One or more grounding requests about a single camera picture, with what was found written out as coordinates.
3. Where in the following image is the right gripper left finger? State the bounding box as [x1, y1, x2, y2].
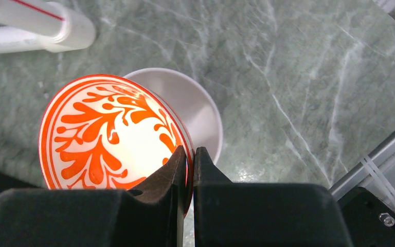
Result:
[0, 147, 187, 246]

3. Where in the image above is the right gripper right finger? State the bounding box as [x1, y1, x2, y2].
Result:
[193, 147, 352, 246]

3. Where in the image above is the orange floral bowl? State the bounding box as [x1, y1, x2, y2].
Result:
[38, 74, 195, 208]

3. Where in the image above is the plain white bowl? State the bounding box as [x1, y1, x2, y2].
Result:
[124, 67, 223, 164]

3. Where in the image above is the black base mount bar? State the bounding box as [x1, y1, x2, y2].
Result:
[338, 187, 395, 247]

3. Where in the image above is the white pvc pipe frame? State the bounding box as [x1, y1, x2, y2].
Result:
[0, 1, 96, 54]

